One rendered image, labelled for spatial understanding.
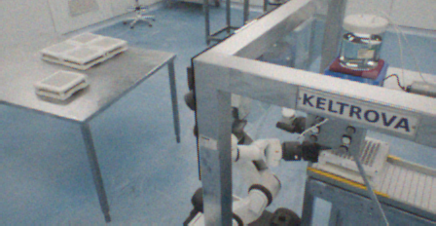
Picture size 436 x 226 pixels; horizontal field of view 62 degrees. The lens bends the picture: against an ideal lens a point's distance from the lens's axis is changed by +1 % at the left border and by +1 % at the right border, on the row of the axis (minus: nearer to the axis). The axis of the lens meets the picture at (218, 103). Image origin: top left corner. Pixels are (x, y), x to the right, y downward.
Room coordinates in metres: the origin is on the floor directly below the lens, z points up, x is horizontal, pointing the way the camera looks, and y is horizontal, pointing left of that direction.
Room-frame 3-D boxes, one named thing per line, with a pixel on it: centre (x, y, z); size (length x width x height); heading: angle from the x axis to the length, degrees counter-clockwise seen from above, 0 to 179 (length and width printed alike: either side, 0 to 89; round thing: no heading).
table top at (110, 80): (2.60, 1.25, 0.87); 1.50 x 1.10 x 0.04; 65
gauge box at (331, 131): (1.21, -0.47, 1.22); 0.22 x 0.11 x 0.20; 57
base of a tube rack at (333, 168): (1.27, -0.60, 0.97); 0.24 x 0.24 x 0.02; 57
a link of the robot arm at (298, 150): (1.28, -0.38, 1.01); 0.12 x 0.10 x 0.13; 89
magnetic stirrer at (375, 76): (1.27, -0.54, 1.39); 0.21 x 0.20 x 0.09; 147
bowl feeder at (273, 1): (4.06, -0.73, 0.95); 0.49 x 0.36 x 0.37; 55
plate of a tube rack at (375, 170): (1.27, -0.60, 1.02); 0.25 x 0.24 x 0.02; 147
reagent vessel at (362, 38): (1.27, -0.54, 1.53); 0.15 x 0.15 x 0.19
